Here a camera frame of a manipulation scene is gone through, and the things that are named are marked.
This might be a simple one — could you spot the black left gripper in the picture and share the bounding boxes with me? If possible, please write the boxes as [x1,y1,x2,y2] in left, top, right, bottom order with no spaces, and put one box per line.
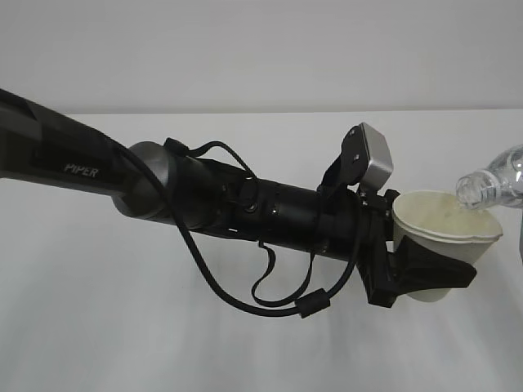
[355,185,477,309]

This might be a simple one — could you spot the clear water bottle green label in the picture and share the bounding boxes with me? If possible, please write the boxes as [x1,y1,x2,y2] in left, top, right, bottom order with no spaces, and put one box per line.
[455,145,522,210]

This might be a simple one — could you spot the white paper cup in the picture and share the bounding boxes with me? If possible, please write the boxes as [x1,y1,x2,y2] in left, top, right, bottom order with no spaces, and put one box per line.
[391,189,503,303]

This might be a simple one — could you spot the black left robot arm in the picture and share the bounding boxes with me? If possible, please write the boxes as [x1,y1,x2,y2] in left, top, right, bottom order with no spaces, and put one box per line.
[1,91,476,318]

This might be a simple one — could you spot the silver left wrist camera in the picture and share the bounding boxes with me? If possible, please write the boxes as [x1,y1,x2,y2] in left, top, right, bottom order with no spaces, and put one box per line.
[318,122,395,195]

